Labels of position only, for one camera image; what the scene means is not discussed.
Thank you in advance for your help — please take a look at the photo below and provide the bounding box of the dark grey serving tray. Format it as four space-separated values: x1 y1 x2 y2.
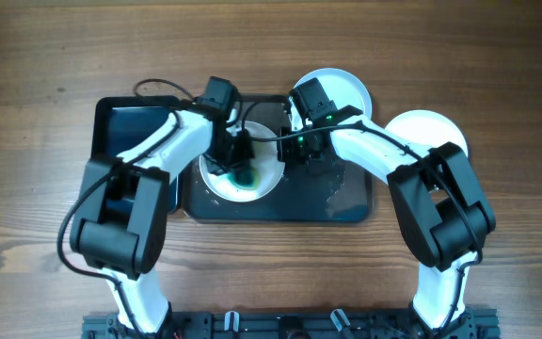
181 104 373 223

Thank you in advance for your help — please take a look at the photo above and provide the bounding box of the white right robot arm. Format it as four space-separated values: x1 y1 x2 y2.
278 105 496 338

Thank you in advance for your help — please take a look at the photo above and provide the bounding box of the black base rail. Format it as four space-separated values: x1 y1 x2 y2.
81 308 501 339

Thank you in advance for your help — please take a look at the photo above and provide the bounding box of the green yellow sponge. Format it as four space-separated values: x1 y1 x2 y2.
228 167 261 190

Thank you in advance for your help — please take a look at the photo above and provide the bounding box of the white plate stained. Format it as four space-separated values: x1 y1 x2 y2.
294 68 373 121
385 109 470 156

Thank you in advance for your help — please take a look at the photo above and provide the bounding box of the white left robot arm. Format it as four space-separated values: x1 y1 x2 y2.
58 94 243 338

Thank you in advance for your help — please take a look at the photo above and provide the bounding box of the white plate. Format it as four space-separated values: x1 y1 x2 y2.
199 141 285 202

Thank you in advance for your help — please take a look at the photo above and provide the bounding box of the black water tray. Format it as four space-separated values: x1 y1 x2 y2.
90 95 183 214

